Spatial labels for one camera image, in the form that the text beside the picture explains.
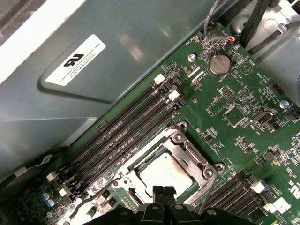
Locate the silver CPU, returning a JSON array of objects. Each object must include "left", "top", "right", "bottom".
[{"left": 137, "top": 152, "right": 200, "bottom": 200}]

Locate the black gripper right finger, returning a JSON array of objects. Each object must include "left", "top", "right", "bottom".
[{"left": 165, "top": 186, "right": 252, "bottom": 225}]

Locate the green RAM stick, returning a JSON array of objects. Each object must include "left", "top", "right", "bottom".
[{"left": 248, "top": 208, "right": 278, "bottom": 225}]

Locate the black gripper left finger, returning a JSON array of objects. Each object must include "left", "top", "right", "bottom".
[{"left": 90, "top": 185, "right": 167, "bottom": 225}]

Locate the green Dell motherboard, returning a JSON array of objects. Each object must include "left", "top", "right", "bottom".
[{"left": 14, "top": 20, "right": 300, "bottom": 225}]

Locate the thin black fan cable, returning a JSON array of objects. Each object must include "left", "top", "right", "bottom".
[{"left": 0, "top": 151, "right": 63, "bottom": 185}]

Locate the silver internal USB port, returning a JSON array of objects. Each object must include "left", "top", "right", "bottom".
[{"left": 250, "top": 111, "right": 274, "bottom": 128}]

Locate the round coin cell battery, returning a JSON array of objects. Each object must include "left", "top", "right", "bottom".
[{"left": 208, "top": 53, "right": 230, "bottom": 76}]

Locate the metal socket locking lever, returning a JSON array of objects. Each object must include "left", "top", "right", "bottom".
[
  {"left": 70, "top": 191, "right": 112, "bottom": 220},
  {"left": 196, "top": 174, "right": 220, "bottom": 214}
]

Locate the CPU socket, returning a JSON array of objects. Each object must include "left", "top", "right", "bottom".
[{"left": 111, "top": 120, "right": 225, "bottom": 211}]

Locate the flat black cable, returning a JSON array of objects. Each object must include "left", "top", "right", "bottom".
[
  {"left": 239, "top": 0, "right": 271, "bottom": 46},
  {"left": 247, "top": 21, "right": 300, "bottom": 54}
]

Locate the white case label sticker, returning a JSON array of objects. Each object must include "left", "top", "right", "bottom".
[{"left": 45, "top": 34, "right": 106, "bottom": 86}]

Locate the black and grey PC case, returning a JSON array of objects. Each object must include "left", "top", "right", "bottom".
[{"left": 0, "top": 0, "right": 300, "bottom": 188}]

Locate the metal socket cover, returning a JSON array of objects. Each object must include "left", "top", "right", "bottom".
[{"left": 112, "top": 131, "right": 220, "bottom": 204}]

